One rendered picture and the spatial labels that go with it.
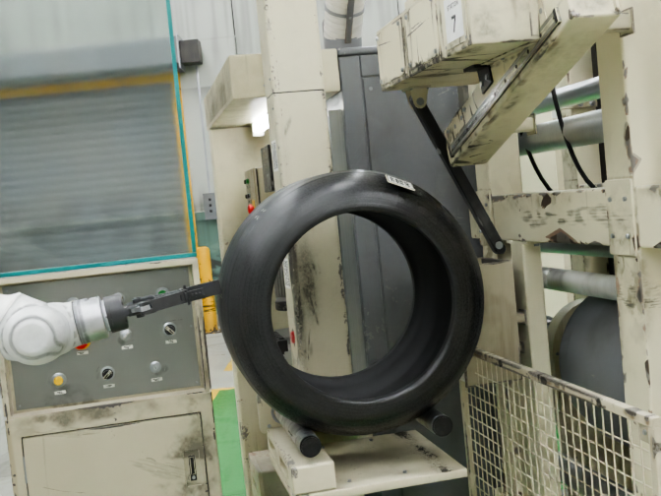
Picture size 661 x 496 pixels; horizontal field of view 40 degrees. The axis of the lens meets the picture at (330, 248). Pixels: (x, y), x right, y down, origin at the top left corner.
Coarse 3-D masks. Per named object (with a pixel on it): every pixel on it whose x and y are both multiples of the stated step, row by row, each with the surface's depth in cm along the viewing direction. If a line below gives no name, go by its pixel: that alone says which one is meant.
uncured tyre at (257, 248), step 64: (320, 192) 182; (384, 192) 184; (256, 256) 179; (448, 256) 186; (256, 320) 179; (448, 320) 210; (256, 384) 183; (320, 384) 209; (384, 384) 212; (448, 384) 189
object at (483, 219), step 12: (420, 108) 216; (420, 120) 218; (432, 120) 217; (432, 132) 217; (444, 144) 217; (444, 156) 218; (456, 168) 218; (456, 180) 219; (468, 180) 219; (468, 192) 219; (468, 204) 220; (480, 204) 220; (480, 216) 220; (480, 228) 222; (492, 228) 221; (492, 240) 221; (504, 252) 222
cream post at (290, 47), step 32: (256, 0) 225; (288, 0) 215; (288, 32) 215; (288, 64) 216; (320, 64) 217; (288, 96) 216; (320, 96) 217; (288, 128) 216; (320, 128) 218; (288, 160) 216; (320, 160) 218; (320, 224) 218; (288, 256) 218; (320, 256) 219; (288, 288) 223; (320, 288) 219; (288, 320) 229; (320, 320) 219; (320, 352) 219
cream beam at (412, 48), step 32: (480, 0) 160; (512, 0) 161; (384, 32) 211; (416, 32) 188; (480, 32) 160; (512, 32) 162; (384, 64) 213; (416, 64) 190; (448, 64) 183; (480, 64) 186
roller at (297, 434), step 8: (280, 416) 206; (288, 424) 196; (296, 424) 192; (288, 432) 195; (296, 432) 188; (304, 432) 185; (312, 432) 185; (296, 440) 185; (304, 440) 181; (312, 440) 182; (304, 448) 181; (312, 448) 182; (320, 448) 182; (312, 456) 182
